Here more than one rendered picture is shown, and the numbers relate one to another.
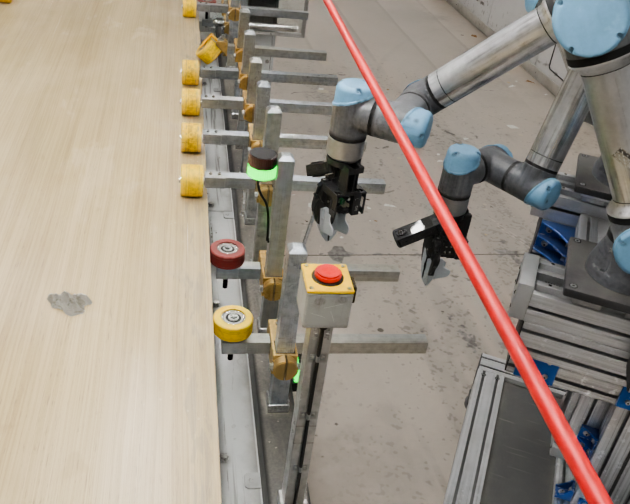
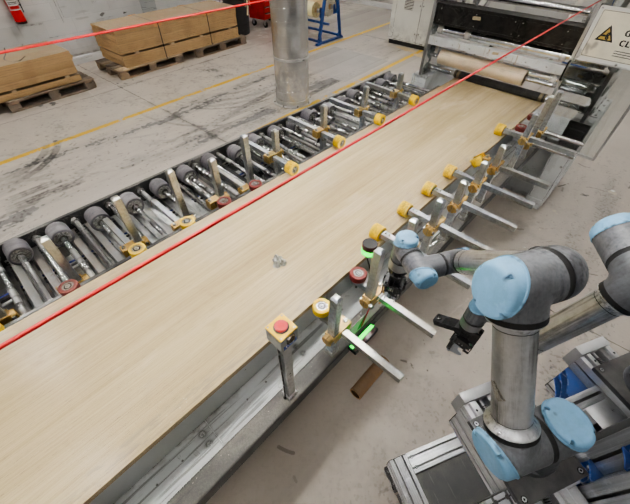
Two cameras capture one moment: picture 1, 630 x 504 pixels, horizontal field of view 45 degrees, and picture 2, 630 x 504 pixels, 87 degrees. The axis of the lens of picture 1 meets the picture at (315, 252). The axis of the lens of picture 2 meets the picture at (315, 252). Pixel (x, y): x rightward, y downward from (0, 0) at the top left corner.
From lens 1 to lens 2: 90 cm
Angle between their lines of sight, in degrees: 44
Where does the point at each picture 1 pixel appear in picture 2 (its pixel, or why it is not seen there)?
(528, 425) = not seen: hidden behind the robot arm
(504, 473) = (467, 465)
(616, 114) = (497, 360)
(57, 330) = (263, 270)
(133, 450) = (232, 332)
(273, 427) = (319, 358)
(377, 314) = not seen: hidden behind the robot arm
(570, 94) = (567, 314)
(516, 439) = not seen: hidden behind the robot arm
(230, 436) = (314, 347)
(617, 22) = (502, 305)
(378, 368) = (476, 362)
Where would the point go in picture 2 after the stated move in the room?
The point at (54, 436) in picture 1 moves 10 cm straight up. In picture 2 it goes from (220, 308) to (215, 294)
